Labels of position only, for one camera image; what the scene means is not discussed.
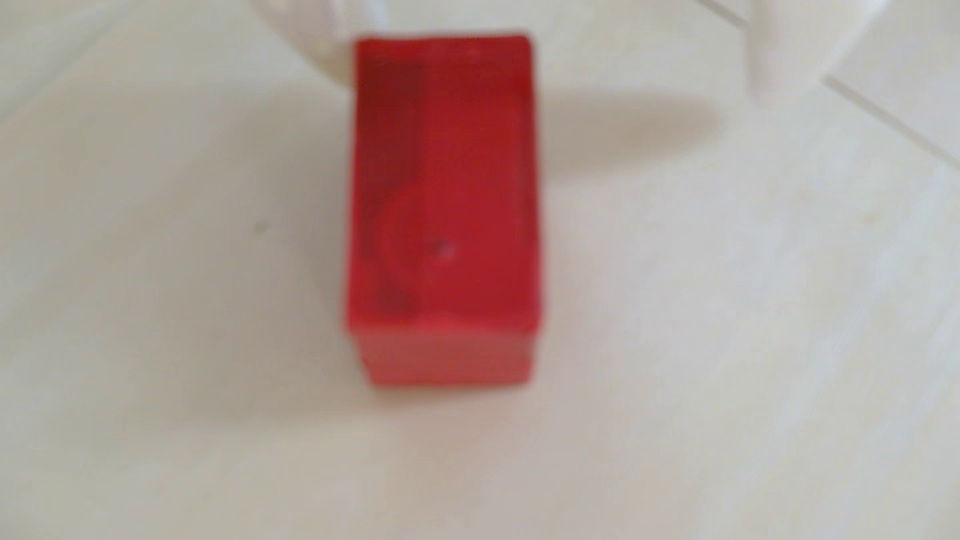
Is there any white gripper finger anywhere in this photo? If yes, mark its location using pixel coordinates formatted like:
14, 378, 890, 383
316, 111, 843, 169
742, 0, 891, 100
251, 0, 391, 85

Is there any red rectangular block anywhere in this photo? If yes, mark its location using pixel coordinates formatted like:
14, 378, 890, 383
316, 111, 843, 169
345, 32, 543, 387

